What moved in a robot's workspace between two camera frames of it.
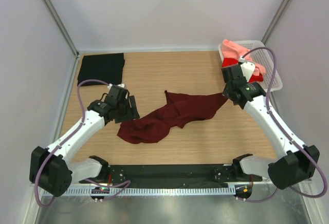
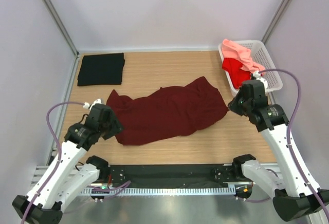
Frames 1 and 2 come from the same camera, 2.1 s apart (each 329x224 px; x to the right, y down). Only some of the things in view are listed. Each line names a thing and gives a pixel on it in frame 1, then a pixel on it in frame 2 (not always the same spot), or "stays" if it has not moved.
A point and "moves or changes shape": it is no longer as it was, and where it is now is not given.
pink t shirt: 231,51 stays
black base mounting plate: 170,175 stays
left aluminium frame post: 56,15 stays
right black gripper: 224,90 -> 233,105
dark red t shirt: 179,109 moves or changes shape
